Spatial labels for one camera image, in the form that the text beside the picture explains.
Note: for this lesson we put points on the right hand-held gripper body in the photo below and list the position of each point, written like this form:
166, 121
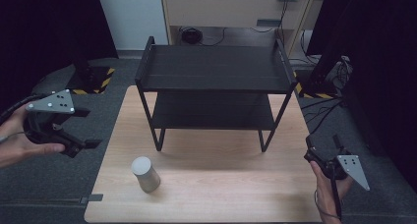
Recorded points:
352, 166

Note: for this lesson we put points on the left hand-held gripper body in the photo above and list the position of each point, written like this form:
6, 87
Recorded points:
52, 103

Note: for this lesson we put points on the black tape strip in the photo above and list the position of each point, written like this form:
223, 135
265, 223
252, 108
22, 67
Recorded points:
91, 198

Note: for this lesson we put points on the black two-tier shelf rack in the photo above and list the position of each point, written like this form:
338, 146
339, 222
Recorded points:
213, 68

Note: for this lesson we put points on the white cylindrical cup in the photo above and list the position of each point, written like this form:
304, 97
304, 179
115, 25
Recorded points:
146, 176

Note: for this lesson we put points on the person's left hand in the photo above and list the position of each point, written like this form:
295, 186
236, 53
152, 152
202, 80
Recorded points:
14, 142

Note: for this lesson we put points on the stand base with hazard tape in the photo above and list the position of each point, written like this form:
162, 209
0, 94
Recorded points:
316, 86
95, 80

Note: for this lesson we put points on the person's right hand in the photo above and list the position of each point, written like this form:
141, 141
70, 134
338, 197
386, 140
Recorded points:
326, 194

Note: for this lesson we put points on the black curtain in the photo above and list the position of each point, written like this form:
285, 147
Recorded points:
42, 30
380, 53

